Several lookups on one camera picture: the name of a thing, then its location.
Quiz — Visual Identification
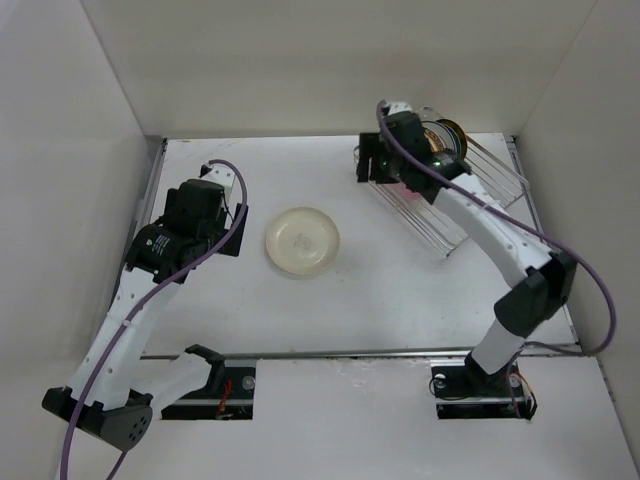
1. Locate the yellow patterned plate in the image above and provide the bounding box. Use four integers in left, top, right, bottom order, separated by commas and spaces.
422, 118, 468, 159

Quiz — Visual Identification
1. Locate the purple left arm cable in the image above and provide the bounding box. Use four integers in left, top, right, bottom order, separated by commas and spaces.
59, 158, 250, 480

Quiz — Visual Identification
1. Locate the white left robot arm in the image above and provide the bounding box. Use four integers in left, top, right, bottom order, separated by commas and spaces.
42, 179, 248, 453

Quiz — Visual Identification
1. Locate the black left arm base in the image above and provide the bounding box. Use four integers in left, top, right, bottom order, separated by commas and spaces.
161, 359, 257, 421

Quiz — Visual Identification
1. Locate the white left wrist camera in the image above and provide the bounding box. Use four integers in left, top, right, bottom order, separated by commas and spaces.
199, 163, 236, 200

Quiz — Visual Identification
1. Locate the cream white plate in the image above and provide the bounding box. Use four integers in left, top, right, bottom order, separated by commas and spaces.
264, 207, 341, 278

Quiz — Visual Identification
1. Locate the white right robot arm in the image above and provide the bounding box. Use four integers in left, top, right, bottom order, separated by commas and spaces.
357, 101, 577, 394

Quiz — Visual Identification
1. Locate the steel wire dish rack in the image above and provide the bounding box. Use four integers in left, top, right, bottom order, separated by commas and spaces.
351, 104, 532, 260

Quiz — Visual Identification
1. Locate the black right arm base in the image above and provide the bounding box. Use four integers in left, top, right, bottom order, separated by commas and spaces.
428, 362, 538, 421

